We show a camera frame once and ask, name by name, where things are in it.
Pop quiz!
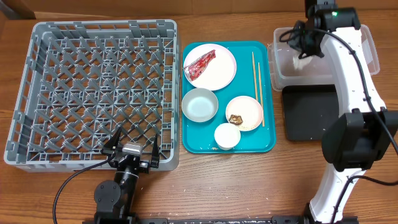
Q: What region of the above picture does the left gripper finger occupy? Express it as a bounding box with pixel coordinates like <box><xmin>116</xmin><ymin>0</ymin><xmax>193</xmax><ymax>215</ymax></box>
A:
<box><xmin>101</xmin><ymin>127</ymin><xmax>122</xmax><ymax>156</ymax></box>
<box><xmin>150</xmin><ymin>134</ymin><xmax>160</xmax><ymax>169</ymax></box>

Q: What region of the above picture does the white tissue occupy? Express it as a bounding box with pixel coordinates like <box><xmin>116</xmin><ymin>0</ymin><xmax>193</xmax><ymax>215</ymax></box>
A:
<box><xmin>293</xmin><ymin>55</ymin><xmax>313</xmax><ymax>70</ymax></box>

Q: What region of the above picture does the grey bowl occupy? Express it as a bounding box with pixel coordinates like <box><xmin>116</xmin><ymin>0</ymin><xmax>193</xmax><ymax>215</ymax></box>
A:
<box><xmin>182</xmin><ymin>88</ymin><xmax>218</xmax><ymax>123</ymax></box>

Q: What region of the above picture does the white cup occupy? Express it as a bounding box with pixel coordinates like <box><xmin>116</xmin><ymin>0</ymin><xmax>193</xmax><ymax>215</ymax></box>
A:
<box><xmin>214</xmin><ymin>123</ymin><xmax>241</xmax><ymax>151</ymax></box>

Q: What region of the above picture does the brown food scrap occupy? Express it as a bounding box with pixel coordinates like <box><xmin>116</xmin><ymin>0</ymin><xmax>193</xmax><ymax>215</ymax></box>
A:
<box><xmin>228</xmin><ymin>114</ymin><xmax>243</xmax><ymax>126</ymax></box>

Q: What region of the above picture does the red snack wrapper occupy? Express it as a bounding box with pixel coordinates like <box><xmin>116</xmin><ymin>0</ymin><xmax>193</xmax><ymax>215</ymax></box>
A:
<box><xmin>183</xmin><ymin>50</ymin><xmax>216</xmax><ymax>81</ymax></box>

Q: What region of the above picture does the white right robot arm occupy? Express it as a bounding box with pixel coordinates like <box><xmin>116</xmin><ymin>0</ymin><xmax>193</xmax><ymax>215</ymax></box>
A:
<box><xmin>279</xmin><ymin>1</ymin><xmax>397</xmax><ymax>223</ymax></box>

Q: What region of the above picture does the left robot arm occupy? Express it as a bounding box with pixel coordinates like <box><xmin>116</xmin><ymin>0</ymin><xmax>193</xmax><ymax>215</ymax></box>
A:
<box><xmin>94</xmin><ymin>128</ymin><xmax>160</xmax><ymax>224</ymax></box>

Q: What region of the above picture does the clear plastic bin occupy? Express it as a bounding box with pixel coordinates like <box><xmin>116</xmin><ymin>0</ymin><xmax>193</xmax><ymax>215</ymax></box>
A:
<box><xmin>268</xmin><ymin>24</ymin><xmax>380</xmax><ymax>91</ymax></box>

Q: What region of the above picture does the wooden chopstick right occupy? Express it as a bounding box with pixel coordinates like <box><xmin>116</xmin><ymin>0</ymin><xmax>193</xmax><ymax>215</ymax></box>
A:
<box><xmin>257</xmin><ymin>62</ymin><xmax>265</xmax><ymax>127</ymax></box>

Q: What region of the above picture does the wooden chopstick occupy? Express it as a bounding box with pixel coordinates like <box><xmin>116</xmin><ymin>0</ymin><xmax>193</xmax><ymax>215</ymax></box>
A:
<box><xmin>252</xmin><ymin>52</ymin><xmax>258</xmax><ymax>101</ymax></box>
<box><xmin>257</xmin><ymin>62</ymin><xmax>265</xmax><ymax>127</ymax></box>

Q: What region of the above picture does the wooden chopstick left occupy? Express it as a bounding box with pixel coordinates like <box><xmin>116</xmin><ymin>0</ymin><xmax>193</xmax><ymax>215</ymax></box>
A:
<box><xmin>252</xmin><ymin>52</ymin><xmax>258</xmax><ymax>101</ymax></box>

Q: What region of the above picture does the grey plastic dish rack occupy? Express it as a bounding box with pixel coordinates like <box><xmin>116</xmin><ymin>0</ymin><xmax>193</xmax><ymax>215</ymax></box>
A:
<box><xmin>4</xmin><ymin>19</ymin><xmax>181</xmax><ymax>172</ymax></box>

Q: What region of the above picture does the black tray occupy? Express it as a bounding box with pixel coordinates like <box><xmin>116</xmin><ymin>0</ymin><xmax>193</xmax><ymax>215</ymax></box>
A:
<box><xmin>282</xmin><ymin>85</ymin><xmax>339</xmax><ymax>141</ymax></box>

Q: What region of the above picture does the large white plate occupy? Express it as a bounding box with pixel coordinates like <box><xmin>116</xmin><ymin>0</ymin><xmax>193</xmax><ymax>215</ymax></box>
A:
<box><xmin>183</xmin><ymin>44</ymin><xmax>237</xmax><ymax>91</ymax></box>

